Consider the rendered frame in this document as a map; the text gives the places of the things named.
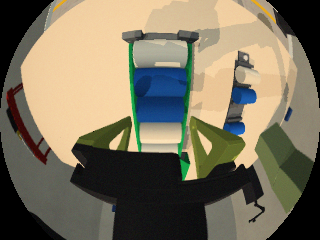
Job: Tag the blue plastic bar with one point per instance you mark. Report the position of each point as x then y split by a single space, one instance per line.
161 109
160 81
244 95
237 128

